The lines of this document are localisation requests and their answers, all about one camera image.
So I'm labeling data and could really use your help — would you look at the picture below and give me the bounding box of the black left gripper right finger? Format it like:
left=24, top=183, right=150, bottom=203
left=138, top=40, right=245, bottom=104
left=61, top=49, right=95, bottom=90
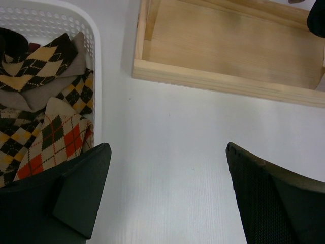
left=225, top=142, right=324, bottom=243

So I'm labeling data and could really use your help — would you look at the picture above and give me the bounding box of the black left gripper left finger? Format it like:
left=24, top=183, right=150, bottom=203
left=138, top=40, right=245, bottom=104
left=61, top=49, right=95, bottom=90
left=1, top=143, right=111, bottom=243

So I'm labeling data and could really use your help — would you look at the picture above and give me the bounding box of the orange green argyle sock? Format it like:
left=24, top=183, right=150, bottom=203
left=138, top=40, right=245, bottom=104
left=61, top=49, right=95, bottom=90
left=14, top=98, right=93, bottom=181

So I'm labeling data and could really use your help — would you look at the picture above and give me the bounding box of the yellow black argyle sock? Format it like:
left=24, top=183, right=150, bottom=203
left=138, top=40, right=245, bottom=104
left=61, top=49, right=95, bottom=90
left=1, top=69, right=93, bottom=187

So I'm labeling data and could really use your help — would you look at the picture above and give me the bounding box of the beige plain sock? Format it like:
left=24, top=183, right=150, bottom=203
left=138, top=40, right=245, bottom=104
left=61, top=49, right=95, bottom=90
left=1, top=32, right=86, bottom=112

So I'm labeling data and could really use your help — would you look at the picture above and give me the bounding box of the tan black argyle sock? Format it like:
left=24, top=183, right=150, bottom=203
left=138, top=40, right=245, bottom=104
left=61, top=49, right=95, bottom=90
left=1, top=34, right=78, bottom=92

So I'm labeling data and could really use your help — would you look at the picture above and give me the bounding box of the wooden clothes rack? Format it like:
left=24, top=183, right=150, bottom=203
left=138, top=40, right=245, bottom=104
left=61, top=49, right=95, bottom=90
left=132, top=1, right=324, bottom=108

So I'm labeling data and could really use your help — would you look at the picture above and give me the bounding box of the white perforated plastic basket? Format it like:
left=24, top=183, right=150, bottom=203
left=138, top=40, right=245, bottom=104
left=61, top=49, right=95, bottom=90
left=1, top=1, right=103, bottom=146

